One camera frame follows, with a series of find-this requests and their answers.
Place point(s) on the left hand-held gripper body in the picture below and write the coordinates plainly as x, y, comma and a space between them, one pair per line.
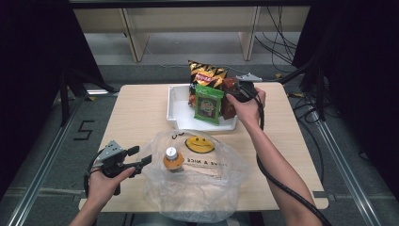
113, 161

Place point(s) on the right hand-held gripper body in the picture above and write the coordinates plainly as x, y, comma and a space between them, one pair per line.
246, 91

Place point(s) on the brown box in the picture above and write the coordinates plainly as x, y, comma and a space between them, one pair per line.
228, 108

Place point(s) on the green snack packet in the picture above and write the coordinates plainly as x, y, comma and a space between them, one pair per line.
207, 106

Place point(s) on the black yellow chips bag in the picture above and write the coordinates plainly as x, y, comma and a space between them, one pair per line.
205, 73

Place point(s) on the white plastic bin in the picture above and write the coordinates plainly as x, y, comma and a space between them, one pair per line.
180, 116

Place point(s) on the clear plastic bag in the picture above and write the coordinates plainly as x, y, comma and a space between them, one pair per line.
194, 197

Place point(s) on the person's right hand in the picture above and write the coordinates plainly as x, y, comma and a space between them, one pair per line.
247, 109

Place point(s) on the person's left hand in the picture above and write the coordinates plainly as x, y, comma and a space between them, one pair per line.
102, 188

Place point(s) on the orange juice bottle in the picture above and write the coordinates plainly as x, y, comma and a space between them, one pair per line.
172, 158

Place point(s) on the black metal stand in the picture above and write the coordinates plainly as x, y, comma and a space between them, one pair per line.
64, 100
319, 94

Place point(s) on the light wooden desk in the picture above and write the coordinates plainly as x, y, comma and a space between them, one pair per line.
135, 40

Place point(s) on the black curtain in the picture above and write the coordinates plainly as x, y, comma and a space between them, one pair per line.
360, 78
31, 78

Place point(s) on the metal floor rail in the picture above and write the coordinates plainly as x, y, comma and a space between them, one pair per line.
345, 175
40, 175

